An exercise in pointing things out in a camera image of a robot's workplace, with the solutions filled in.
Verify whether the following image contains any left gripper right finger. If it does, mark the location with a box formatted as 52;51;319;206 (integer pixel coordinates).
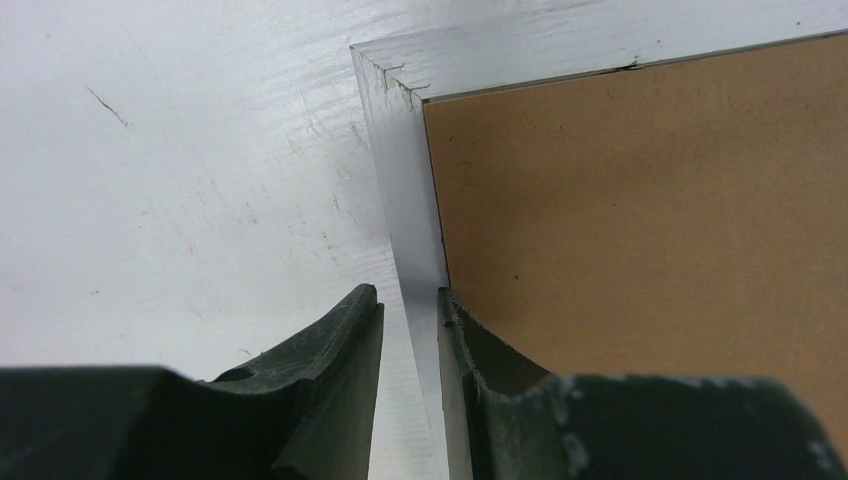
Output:
437;287;847;479

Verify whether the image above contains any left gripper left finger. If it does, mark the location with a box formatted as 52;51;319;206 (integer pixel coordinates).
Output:
1;284;384;479

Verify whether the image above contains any white brown backing board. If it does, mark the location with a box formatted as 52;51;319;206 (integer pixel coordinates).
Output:
425;35;847;452

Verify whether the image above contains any white picture frame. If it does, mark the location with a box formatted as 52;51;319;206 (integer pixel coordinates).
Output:
351;1;847;479

